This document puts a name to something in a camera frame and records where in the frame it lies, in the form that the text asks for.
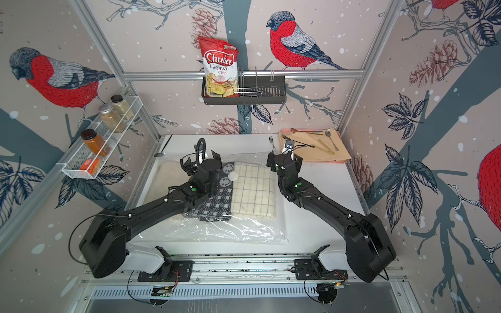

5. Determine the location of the white vacuum bag valve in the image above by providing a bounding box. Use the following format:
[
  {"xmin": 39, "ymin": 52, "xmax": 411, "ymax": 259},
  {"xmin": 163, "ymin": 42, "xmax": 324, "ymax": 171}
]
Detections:
[{"xmin": 228, "ymin": 172, "xmax": 239, "ymax": 181}]

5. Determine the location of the cream checked cloth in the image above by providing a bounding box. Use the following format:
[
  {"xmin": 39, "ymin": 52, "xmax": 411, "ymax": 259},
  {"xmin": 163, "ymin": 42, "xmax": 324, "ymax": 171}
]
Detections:
[{"xmin": 230, "ymin": 162, "xmax": 277, "ymax": 219}]

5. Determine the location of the clear plastic vacuum bag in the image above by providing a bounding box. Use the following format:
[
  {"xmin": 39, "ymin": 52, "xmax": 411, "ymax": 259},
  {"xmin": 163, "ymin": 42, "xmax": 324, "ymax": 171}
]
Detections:
[{"xmin": 134, "ymin": 151, "xmax": 288, "ymax": 245}]

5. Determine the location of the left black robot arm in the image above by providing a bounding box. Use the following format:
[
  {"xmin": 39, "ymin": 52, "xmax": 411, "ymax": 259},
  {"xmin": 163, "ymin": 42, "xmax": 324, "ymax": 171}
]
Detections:
[{"xmin": 79, "ymin": 152, "xmax": 223, "ymax": 281}]

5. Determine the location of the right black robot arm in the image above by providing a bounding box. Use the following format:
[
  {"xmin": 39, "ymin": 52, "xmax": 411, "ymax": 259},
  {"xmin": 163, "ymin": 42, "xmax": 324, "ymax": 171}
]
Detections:
[{"xmin": 266, "ymin": 151, "xmax": 397, "ymax": 283}]

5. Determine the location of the black white patterned scarf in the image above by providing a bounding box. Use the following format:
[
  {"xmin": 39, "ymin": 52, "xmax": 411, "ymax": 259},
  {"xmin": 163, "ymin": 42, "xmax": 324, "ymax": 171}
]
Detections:
[{"xmin": 184, "ymin": 162, "xmax": 235, "ymax": 222}]

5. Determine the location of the red Chuba chips bag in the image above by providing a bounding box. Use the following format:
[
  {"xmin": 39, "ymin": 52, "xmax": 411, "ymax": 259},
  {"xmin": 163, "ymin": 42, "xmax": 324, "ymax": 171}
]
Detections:
[{"xmin": 198, "ymin": 36, "xmax": 239, "ymax": 98}]

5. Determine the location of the beige folded cloth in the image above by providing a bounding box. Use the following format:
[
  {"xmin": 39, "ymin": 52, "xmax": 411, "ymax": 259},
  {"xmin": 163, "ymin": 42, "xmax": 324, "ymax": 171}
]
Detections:
[{"xmin": 145, "ymin": 161, "xmax": 190, "ymax": 202}]

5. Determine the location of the copper spoon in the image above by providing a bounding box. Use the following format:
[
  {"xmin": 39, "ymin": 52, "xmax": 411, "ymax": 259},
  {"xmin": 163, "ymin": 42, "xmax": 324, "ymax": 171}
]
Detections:
[{"xmin": 290, "ymin": 128, "xmax": 325, "ymax": 136}]

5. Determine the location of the gold cutlery piece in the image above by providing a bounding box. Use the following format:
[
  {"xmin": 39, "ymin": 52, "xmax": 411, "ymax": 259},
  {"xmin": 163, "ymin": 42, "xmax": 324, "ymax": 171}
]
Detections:
[{"xmin": 316, "ymin": 138, "xmax": 335, "ymax": 155}]

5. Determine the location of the black spoon at edge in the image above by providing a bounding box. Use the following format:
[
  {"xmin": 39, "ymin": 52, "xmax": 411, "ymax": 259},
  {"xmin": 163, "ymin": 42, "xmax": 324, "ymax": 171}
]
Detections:
[{"xmin": 154, "ymin": 136, "xmax": 172, "ymax": 158}]

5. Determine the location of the silver spoon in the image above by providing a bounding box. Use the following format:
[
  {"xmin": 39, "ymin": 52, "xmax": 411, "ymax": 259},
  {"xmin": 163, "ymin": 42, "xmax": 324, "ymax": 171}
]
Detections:
[{"xmin": 324, "ymin": 130, "xmax": 339, "ymax": 151}]

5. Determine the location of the tan spice jar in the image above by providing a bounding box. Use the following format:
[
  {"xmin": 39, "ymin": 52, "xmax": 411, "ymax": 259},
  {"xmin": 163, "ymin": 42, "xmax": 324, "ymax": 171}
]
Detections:
[{"xmin": 99, "ymin": 104, "xmax": 126, "ymax": 133}]

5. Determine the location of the pale green spice jar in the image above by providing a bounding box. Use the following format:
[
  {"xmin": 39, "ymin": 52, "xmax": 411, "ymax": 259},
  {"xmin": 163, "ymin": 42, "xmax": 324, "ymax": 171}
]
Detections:
[{"xmin": 111, "ymin": 95, "xmax": 134, "ymax": 120}]

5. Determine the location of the small orange box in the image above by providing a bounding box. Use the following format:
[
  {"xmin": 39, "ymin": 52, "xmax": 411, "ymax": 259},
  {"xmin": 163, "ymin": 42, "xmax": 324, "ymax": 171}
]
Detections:
[{"xmin": 80, "ymin": 158, "xmax": 101, "ymax": 176}]

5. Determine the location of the orange spice jar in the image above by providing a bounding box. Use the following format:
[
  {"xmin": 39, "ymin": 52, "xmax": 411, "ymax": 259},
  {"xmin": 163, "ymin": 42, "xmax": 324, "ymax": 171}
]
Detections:
[{"xmin": 80, "ymin": 129, "xmax": 110, "ymax": 157}]

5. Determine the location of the black handled spoon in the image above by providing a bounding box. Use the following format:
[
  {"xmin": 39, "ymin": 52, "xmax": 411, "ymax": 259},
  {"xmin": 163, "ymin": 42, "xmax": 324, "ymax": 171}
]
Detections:
[{"xmin": 281, "ymin": 134, "xmax": 315, "ymax": 148}]

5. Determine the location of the black wall basket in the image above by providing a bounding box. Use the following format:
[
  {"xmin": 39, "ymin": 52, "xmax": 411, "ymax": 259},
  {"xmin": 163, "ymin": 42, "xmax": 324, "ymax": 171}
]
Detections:
[{"xmin": 201, "ymin": 70, "xmax": 287, "ymax": 106}]

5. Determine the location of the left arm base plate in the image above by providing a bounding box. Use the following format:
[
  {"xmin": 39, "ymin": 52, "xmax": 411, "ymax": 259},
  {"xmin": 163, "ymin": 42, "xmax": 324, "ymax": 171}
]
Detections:
[{"xmin": 138, "ymin": 260, "xmax": 194, "ymax": 282}]

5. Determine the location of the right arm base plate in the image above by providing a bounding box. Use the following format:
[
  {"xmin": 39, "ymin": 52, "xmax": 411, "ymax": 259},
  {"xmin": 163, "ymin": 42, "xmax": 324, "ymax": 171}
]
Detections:
[{"xmin": 290, "ymin": 259, "xmax": 348, "ymax": 280}]

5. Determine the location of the clear acrylic wall shelf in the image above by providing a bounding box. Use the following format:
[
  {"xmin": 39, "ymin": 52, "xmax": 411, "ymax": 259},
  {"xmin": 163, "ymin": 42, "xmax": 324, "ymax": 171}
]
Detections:
[{"xmin": 62, "ymin": 95, "xmax": 143, "ymax": 179}]

